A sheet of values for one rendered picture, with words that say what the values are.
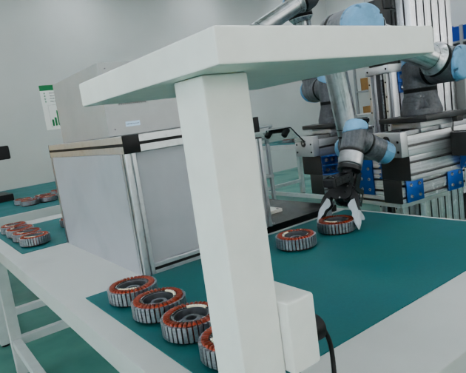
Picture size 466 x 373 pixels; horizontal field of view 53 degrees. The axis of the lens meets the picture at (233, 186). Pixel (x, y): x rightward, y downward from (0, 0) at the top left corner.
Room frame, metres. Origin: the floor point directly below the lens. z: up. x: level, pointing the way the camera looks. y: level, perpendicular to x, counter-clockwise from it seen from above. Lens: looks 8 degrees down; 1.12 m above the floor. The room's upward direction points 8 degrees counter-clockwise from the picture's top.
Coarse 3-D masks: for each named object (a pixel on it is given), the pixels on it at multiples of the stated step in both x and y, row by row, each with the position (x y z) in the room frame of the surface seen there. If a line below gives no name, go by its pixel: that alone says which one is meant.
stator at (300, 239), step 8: (280, 232) 1.27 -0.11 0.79; (288, 232) 1.28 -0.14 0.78; (296, 232) 1.28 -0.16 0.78; (304, 232) 1.26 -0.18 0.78; (312, 232) 1.23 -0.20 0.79; (280, 240) 1.21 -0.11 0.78; (288, 240) 1.20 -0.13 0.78; (296, 240) 1.19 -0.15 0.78; (304, 240) 1.19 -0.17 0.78; (312, 240) 1.21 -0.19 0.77; (280, 248) 1.22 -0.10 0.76; (288, 248) 1.20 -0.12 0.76; (296, 248) 1.20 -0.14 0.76; (304, 248) 1.19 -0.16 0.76
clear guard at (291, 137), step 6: (258, 132) 1.51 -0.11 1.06; (264, 132) 1.72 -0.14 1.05; (270, 132) 1.69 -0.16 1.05; (276, 132) 1.67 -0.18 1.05; (282, 132) 1.65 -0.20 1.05; (288, 132) 1.62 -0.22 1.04; (294, 132) 1.60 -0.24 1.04; (264, 138) 1.76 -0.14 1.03; (270, 138) 1.73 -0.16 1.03; (276, 138) 1.71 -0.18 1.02; (282, 138) 1.68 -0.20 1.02; (288, 138) 1.66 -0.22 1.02; (294, 138) 1.64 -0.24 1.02; (300, 138) 1.62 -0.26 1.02
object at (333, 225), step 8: (328, 216) 1.38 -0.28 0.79; (336, 216) 1.38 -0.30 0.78; (344, 216) 1.37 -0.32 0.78; (320, 224) 1.32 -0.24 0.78; (328, 224) 1.31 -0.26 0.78; (336, 224) 1.29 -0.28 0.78; (344, 224) 1.29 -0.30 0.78; (352, 224) 1.31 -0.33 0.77; (320, 232) 1.33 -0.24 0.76; (328, 232) 1.30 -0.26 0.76; (336, 232) 1.29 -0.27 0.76; (344, 232) 1.29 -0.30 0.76
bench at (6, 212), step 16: (16, 192) 3.92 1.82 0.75; (32, 192) 3.74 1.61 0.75; (48, 192) 3.57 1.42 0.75; (0, 208) 3.02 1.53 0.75; (16, 208) 2.90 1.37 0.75; (32, 208) 2.80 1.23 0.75; (48, 208) 2.75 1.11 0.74; (0, 224) 2.59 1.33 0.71; (0, 304) 2.57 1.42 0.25; (32, 304) 2.67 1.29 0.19; (0, 320) 2.56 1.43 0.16; (0, 336) 2.55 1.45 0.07
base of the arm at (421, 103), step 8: (416, 88) 1.72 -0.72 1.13; (424, 88) 1.71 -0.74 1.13; (432, 88) 1.72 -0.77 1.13; (408, 96) 1.74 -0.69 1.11; (416, 96) 1.72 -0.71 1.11; (424, 96) 1.71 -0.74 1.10; (432, 96) 1.71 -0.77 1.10; (408, 104) 1.74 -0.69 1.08; (416, 104) 1.71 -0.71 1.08; (424, 104) 1.71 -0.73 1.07; (432, 104) 1.70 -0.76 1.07; (440, 104) 1.71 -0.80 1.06; (400, 112) 1.78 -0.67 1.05; (408, 112) 1.73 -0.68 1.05; (416, 112) 1.71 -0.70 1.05; (424, 112) 1.70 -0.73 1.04; (432, 112) 1.69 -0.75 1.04
